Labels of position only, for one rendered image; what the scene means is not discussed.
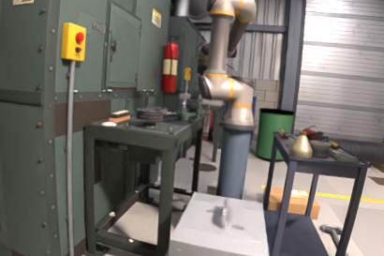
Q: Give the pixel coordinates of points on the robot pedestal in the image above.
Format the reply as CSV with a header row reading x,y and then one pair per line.
x,y
234,161

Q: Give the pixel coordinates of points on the dark blue cart table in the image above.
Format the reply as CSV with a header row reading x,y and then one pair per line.
x,y
312,186

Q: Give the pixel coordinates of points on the small yellow control box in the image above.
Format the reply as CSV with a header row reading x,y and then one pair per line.
x,y
187,73

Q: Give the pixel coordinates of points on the wooden hand brush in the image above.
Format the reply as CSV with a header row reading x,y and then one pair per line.
x,y
119,116

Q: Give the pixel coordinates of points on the white round disc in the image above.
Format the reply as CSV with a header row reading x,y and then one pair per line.
x,y
109,124

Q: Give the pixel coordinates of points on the light grey box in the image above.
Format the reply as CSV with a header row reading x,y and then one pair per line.
x,y
221,226

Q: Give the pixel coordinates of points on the grey round tin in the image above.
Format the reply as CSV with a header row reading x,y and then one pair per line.
x,y
320,149

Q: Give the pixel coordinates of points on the dark round belt pulley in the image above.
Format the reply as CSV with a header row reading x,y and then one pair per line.
x,y
151,113

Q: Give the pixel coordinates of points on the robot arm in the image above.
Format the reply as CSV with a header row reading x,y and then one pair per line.
x,y
223,61

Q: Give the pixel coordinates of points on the red fire extinguisher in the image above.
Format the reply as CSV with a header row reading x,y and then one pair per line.
x,y
170,67

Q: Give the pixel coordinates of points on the green drum bin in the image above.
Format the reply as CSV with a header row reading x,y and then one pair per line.
x,y
273,134

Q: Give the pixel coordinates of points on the yellow emergency stop box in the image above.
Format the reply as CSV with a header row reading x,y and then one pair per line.
x,y
73,42

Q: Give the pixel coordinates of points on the grey roller shutter door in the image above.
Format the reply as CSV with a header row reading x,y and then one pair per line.
x,y
342,64

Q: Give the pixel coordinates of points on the green flat tray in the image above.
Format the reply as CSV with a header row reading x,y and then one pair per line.
x,y
343,155

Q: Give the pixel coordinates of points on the grey conduit pipe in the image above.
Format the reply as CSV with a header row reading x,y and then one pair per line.
x,y
70,154

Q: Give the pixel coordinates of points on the cardboard box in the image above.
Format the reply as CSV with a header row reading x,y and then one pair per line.
x,y
292,201

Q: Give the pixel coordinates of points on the dark green machine stand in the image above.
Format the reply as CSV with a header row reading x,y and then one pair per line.
x,y
162,154

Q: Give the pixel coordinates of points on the large green machine cabinet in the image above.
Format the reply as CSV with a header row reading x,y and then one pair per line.
x,y
37,123

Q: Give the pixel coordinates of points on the small brown block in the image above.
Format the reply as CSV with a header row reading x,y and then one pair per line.
x,y
283,133

